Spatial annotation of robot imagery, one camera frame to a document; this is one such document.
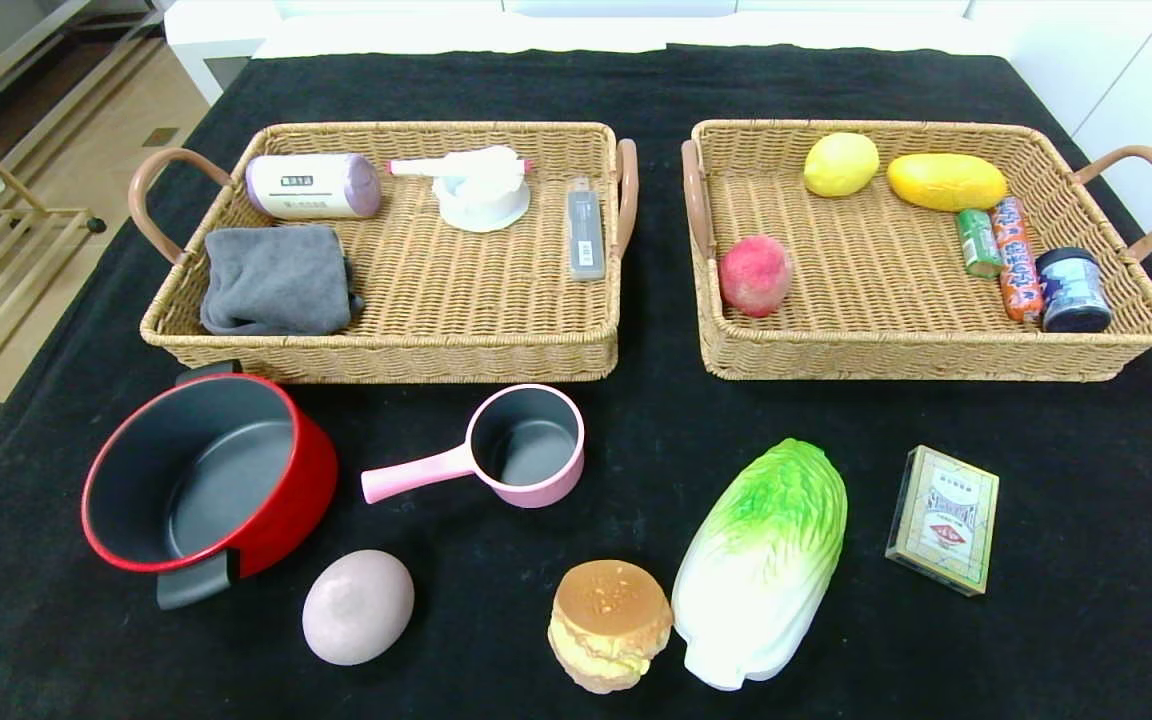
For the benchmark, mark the toy burger bun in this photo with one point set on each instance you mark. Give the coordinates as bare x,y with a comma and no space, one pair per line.
608,625

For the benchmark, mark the toy napa cabbage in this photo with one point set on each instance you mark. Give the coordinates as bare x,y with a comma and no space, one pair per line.
761,570

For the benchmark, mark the playing card box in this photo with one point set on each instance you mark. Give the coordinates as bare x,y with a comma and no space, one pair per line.
944,520

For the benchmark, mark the black tablecloth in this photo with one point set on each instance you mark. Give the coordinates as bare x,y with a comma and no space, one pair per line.
656,430

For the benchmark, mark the grey slim rectangular case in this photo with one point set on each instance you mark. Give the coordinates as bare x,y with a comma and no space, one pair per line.
586,235

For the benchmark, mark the pink saucepan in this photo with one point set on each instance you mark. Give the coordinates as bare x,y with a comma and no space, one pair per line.
536,492

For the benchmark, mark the white cup with brush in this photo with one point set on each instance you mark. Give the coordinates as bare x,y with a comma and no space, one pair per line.
481,200

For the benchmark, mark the red peach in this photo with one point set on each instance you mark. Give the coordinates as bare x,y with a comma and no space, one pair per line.
756,277

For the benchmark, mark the grey folded towel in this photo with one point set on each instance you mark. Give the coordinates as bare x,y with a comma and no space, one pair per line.
276,280

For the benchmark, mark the white purple cylindrical bottle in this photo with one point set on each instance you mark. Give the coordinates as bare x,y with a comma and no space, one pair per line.
311,187

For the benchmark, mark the yellow lemon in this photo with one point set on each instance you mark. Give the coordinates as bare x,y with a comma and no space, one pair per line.
841,165

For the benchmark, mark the pale purple egg-shaped taro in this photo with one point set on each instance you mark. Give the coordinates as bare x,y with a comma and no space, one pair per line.
358,607

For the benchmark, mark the white table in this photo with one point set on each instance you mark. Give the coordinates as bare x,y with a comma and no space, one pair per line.
386,25

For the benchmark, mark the yellow mango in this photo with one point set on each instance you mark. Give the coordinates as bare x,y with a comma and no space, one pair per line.
946,182

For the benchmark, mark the orange sausage pack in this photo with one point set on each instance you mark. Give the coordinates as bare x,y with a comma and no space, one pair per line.
1018,265

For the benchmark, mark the dark blue jar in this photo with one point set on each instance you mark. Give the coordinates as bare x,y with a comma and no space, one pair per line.
1073,295

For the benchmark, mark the wooden slatted rack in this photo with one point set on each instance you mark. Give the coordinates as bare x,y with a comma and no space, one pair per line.
36,212

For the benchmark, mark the grey metal shelf frame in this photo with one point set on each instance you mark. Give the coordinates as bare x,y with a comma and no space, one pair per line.
16,62

